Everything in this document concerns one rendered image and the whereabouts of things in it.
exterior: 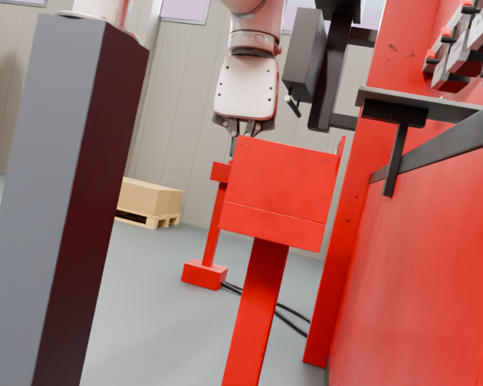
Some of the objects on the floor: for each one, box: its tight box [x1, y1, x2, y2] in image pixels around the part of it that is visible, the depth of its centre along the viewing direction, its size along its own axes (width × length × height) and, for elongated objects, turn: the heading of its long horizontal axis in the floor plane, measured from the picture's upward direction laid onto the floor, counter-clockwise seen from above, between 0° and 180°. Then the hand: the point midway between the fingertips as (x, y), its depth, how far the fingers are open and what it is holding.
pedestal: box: [181, 160, 232, 291], centre depth 281 cm, size 20×25×83 cm
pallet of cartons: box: [114, 177, 183, 230], centre depth 491 cm, size 120×86×42 cm
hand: (239, 150), depth 71 cm, fingers closed
